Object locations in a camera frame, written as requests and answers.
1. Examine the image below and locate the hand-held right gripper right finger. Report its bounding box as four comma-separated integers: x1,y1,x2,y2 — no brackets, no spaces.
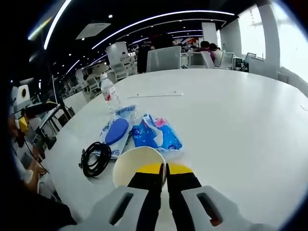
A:
167,163,253,231

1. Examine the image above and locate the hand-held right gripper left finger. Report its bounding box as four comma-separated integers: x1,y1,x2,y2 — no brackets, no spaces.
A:
92,162,162,231

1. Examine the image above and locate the white paper cup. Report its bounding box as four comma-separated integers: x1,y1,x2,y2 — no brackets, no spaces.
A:
112,147,167,191

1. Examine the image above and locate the clear plastic water bottle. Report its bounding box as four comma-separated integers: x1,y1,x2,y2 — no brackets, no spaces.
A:
100,73,122,114

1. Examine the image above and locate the blue face mask packet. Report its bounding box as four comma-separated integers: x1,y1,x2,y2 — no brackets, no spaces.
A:
99,104,137,160

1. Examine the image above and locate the blue tissue packet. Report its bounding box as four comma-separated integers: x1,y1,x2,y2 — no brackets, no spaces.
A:
131,113,183,158

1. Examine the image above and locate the white power strip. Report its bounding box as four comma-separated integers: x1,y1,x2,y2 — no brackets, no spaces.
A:
127,90,185,99

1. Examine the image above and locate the person's black clothing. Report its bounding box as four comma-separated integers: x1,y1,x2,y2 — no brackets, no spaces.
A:
14,192,77,231

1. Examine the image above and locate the ceiling air vent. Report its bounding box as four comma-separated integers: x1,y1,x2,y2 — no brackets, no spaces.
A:
76,23,112,40

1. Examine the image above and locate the grey mesh office chair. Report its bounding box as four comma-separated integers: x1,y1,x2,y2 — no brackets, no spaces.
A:
146,46,181,72

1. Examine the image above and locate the bright window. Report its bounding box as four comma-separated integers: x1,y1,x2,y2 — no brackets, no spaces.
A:
238,4,267,61
271,2,308,85

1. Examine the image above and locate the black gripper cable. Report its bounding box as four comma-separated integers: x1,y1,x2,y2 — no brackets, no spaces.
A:
24,139,51,174

